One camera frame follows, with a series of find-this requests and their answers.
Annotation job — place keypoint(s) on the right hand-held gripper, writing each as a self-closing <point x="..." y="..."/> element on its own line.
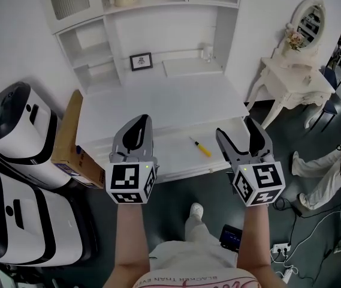
<point x="266" y="175"/>

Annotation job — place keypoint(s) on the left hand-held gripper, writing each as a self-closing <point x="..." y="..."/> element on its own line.
<point x="125" y="175"/>

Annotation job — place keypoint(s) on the person's right forearm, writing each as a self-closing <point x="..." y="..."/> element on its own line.
<point x="257" y="241"/>

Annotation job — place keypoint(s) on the person's left forearm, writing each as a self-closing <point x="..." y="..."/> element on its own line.
<point x="128" y="241"/>

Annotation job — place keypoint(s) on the white desk cabinet with shelves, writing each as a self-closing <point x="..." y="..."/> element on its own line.
<point x="164" y="100"/>

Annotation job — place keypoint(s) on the brown cardboard box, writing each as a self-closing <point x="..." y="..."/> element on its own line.
<point x="71" y="136"/>

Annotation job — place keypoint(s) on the person's white shoe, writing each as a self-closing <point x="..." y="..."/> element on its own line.
<point x="196" y="210"/>

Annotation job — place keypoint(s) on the white vanity table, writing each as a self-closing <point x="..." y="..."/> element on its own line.
<point x="293" y="79"/>

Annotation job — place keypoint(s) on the black electronic device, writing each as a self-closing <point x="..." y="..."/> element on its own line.
<point x="231" y="237"/>

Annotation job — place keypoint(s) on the person's cream trouser leg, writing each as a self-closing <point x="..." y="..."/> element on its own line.
<point x="198" y="229"/>

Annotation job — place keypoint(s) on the white power strip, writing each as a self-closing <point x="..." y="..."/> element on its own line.
<point x="280" y="248"/>

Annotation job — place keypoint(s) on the white black machine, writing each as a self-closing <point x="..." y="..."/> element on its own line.
<point x="17" y="130"/>
<point x="32" y="226"/>

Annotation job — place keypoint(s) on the pink flower bouquet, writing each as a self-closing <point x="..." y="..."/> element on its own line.
<point x="294" y="39"/>

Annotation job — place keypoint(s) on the person's cream shirt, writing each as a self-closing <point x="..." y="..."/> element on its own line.
<point x="188" y="262"/>

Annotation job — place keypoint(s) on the white power adapter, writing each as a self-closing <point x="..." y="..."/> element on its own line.
<point x="290" y="273"/>

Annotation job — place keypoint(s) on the white oval mirror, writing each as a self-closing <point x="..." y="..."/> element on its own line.
<point x="309" y="22"/>

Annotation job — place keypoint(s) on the black picture frame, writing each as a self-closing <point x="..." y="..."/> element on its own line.
<point x="141" y="61"/>

